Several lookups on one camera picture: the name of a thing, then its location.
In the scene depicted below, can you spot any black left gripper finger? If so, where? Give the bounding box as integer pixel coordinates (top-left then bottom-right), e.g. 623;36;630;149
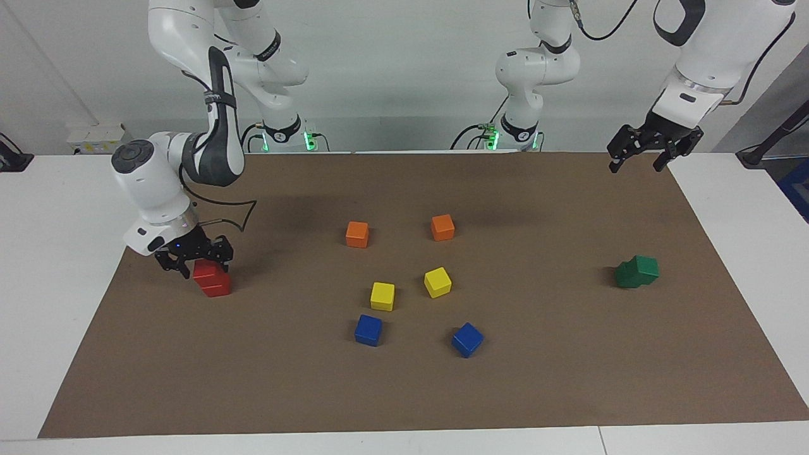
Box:
607;124;646;173
654;128;705;173

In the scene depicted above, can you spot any black left base cable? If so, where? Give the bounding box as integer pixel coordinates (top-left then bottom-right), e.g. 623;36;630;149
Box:
450;95;509;151

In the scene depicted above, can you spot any blue wooden block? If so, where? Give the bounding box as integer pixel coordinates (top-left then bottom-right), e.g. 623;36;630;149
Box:
354;314;384;347
451;322;485;358

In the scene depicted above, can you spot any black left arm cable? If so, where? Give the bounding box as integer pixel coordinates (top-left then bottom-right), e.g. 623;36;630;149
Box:
569;0;797;105

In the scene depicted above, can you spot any black clamp mount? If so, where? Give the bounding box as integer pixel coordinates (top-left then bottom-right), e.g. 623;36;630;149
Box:
0;133;33;173

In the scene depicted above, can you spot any black right base cable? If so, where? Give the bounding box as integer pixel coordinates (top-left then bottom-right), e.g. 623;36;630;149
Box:
240;123;264;154

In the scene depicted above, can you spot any brown table mat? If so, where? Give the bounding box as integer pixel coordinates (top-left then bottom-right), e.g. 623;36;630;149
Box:
38;152;809;439

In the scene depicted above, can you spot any yellow wooden block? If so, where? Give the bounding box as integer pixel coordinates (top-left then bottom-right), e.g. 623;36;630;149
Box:
370;282;396;312
423;267;453;299

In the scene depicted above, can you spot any blue crate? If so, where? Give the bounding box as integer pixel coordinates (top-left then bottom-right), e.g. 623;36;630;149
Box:
776;158;809;223

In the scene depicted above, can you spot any black base cable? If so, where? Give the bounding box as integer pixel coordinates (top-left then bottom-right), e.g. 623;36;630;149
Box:
450;95;509;151
240;123;264;154

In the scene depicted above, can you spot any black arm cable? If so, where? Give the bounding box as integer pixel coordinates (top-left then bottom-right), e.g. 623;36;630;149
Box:
180;183;257;233
569;0;797;105

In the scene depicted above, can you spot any white box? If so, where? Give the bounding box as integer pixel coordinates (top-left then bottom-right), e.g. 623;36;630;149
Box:
66;123;130;155

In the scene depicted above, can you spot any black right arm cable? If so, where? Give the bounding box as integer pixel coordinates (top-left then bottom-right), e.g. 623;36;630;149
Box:
180;183;257;233

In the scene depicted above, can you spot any black stand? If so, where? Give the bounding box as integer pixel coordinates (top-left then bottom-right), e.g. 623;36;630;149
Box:
736;101;809;169

